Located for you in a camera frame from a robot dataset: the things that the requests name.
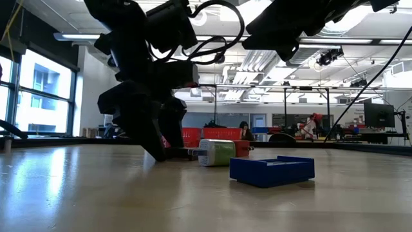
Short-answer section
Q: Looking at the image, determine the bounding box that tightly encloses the small grey cylinder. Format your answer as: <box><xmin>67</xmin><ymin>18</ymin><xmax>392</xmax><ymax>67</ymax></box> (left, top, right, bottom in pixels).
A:
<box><xmin>1</xmin><ymin>137</ymin><xmax>14</xmax><ymax>153</ymax></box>

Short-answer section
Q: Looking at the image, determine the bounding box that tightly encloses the black aluminium table frame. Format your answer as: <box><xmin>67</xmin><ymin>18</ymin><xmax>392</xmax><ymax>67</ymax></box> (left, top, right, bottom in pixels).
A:
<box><xmin>0</xmin><ymin>135</ymin><xmax>412</xmax><ymax>157</ymax></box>

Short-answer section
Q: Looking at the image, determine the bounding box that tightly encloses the silver ventilation duct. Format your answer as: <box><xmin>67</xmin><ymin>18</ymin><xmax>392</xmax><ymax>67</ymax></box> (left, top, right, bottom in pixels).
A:
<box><xmin>285</xmin><ymin>44</ymin><xmax>342</xmax><ymax>67</ymax></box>

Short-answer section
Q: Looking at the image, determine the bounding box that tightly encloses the green and white wall charger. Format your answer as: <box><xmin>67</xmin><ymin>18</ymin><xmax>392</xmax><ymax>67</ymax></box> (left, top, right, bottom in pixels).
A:
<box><xmin>187</xmin><ymin>139</ymin><xmax>237</xmax><ymax>168</ymax></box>

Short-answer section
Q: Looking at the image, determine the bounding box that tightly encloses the thin black cable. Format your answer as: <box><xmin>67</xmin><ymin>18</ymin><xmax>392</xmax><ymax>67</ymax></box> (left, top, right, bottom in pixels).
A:
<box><xmin>324</xmin><ymin>25</ymin><xmax>412</xmax><ymax>142</ymax></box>

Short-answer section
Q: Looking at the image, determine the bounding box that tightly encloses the large window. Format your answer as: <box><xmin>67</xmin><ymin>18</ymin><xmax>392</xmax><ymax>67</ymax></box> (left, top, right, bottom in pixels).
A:
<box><xmin>0</xmin><ymin>48</ymin><xmax>80</xmax><ymax>138</ymax></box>

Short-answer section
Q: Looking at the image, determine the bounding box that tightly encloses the dark red wall charger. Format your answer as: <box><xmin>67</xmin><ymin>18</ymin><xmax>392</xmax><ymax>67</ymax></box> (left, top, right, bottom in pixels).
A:
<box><xmin>233</xmin><ymin>140</ymin><xmax>255</xmax><ymax>158</ymax></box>

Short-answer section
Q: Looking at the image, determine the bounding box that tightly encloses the black metal gantry frame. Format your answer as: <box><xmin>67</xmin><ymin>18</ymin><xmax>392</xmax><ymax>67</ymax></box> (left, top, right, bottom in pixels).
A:
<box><xmin>192</xmin><ymin>82</ymin><xmax>332</xmax><ymax>130</ymax></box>

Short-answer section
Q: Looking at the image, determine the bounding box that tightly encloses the black rectangular box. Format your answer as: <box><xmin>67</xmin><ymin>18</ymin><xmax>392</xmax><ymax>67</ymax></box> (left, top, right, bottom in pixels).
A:
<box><xmin>165</xmin><ymin>146</ymin><xmax>198</xmax><ymax>161</ymax></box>

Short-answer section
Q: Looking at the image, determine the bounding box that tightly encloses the person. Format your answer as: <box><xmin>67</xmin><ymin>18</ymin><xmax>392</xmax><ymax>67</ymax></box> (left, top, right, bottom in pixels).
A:
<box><xmin>238</xmin><ymin>120</ymin><xmax>255</xmax><ymax>142</ymax></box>

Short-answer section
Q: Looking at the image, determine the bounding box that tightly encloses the black ceiling camera rig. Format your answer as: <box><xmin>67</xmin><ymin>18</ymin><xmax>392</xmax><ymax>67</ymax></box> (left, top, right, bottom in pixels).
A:
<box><xmin>317</xmin><ymin>47</ymin><xmax>344</xmax><ymax>67</ymax></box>

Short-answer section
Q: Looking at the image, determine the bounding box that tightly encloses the long ceiling light strip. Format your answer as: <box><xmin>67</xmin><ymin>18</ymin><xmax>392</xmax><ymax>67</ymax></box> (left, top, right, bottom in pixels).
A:
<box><xmin>53</xmin><ymin>32</ymin><xmax>412</xmax><ymax>46</ymax></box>

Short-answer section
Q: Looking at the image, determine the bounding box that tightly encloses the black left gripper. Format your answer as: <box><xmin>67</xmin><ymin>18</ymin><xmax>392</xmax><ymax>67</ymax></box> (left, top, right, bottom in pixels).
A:
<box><xmin>97</xmin><ymin>60</ymin><xmax>200</xmax><ymax>162</ymax></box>

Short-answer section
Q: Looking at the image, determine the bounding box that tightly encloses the black computer monitor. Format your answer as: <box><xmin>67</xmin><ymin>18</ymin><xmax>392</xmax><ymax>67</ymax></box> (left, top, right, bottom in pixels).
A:
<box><xmin>364</xmin><ymin>102</ymin><xmax>396</xmax><ymax>128</ymax></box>

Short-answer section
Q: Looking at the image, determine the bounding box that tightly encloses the blue rectangular box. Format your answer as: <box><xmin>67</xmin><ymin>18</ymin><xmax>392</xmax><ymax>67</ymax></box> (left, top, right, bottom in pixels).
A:
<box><xmin>229</xmin><ymin>155</ymin><xmax>316</xmax><ymax>189</ymax></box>

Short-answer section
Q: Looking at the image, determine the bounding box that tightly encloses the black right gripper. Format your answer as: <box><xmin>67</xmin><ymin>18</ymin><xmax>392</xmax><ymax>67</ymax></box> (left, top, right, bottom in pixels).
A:
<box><xmin>241</xmin><ymin>0</ymin><xmax>342</xmax><ymax>62</ymax></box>

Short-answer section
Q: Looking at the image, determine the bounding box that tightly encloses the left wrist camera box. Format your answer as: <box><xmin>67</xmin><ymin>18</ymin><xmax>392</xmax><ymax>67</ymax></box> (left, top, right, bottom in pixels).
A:
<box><xmin>146</xmin><ymin>0</ymin><xmax>199</xmax><ymax>54</ymax></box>

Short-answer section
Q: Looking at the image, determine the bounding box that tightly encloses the red and white machine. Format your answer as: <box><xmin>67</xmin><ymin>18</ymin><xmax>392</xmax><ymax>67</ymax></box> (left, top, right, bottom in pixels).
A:
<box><xmin>297</xmin><ymin>111</ymin><xmax>324</xmax><ymax>140</ymax></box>

